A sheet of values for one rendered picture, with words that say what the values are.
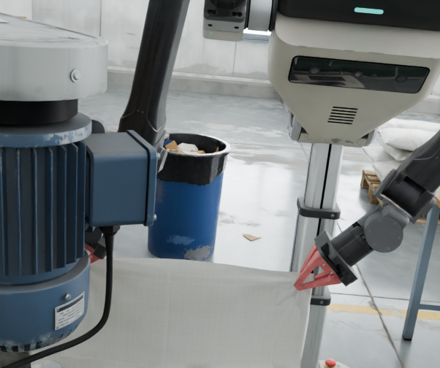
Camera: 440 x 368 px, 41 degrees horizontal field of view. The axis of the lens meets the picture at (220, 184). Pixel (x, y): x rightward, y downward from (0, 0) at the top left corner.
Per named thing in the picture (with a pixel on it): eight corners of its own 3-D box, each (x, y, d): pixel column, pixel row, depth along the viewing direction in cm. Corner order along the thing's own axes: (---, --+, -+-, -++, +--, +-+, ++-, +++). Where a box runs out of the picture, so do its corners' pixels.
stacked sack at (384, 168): (455, 177, 458) (459, 161, 454) (477, 196, 417) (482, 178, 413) (370, 169, 458) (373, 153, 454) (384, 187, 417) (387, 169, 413)
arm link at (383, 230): (435, 197, 100) (392, 167, 101) (447, 205, 89) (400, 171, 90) (390, 253, 102) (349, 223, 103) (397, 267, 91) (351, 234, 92)
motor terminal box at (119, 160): (132, 215, 76) (136, 127, 73) (156, 247, 68) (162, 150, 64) (67, 220, 73) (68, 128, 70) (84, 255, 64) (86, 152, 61)
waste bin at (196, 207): (221, 235, 377) (231, 136, 357) (221, 271, 328) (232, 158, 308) (146, 228, 377) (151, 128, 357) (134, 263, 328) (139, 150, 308)
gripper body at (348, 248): (326, 259, 97) (362, 231, 95) (316, 235, 106) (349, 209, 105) (350, 286, 98) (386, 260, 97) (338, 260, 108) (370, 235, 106)
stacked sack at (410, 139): (464, 148, 451) (468, 131, 447) (479, 162, 411) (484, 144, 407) (377, 137, 458) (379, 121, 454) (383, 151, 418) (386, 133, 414)
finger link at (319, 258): (285, 280, 101) (329, 247, 99) (281, 262, 107) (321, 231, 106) (310, 307, 102) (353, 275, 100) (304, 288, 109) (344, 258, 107)
